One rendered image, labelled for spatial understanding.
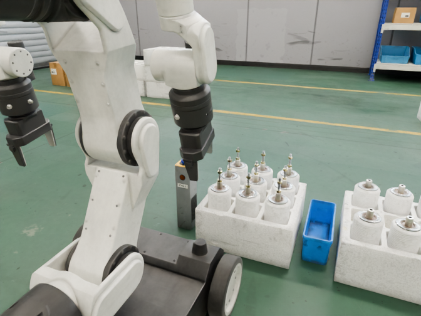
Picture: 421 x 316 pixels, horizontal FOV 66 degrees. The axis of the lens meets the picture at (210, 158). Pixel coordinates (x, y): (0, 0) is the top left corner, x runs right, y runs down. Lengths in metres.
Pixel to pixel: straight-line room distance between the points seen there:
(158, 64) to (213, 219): 0.79
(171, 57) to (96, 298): 0.54
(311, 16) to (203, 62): 5.67
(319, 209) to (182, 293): 0.82
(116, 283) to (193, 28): 0.58
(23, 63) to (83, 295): 0.54
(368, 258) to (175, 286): 0.66
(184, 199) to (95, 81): 0.81
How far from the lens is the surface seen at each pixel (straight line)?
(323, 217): 1.61
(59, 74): 5.02
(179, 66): 0.64
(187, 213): 1.46
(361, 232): 1.25
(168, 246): 1.12
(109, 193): 0.87
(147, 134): 0.79
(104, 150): 0.82
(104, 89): 0.75
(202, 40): 0.61
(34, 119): 0.96
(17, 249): 1.62
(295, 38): 6.29
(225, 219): 1.29
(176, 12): 0.61
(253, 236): 1.29
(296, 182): 1.45
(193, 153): 0.71
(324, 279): 1.34
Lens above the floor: 0.89
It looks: 24 degrees down
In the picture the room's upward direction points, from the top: straight up
